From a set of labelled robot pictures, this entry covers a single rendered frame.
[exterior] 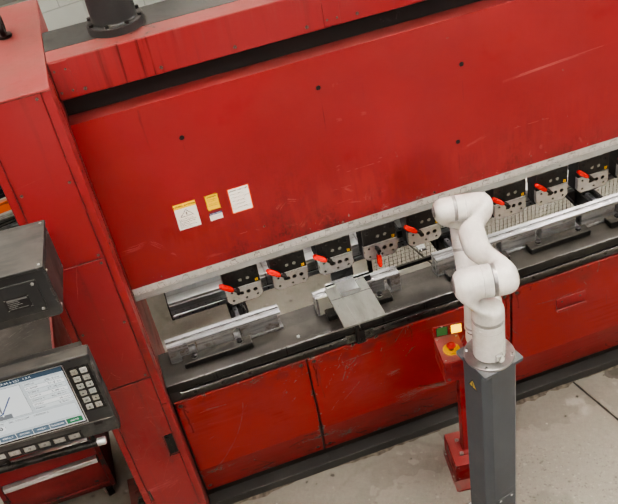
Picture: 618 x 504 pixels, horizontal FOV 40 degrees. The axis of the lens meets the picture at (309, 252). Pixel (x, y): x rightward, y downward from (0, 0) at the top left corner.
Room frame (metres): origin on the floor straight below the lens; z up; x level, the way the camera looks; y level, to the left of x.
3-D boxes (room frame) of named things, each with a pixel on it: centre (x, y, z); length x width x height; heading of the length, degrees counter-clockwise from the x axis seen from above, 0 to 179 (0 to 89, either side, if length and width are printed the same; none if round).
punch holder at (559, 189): (2.97, -1.08, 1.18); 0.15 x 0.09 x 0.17; 101
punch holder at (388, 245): (2.82, -0.29, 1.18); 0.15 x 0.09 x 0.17; 101
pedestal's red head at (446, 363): (2.49, -0.55, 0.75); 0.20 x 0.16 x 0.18; 92
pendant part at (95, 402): (2.00, 0.96, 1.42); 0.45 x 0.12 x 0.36; 97
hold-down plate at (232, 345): (2.62, 0.46, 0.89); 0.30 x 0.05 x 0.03; 101
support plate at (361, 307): (2.64, -0.15, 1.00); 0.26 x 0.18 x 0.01; 11
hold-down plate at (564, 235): (2.92, -1.12, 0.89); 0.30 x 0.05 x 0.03; 101
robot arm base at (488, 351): (2.21, -0.59, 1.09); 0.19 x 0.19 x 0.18
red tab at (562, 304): (2.82, -1.16, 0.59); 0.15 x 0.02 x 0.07; 101
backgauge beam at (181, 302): (3.16, -0.46, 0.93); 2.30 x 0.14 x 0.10; 101
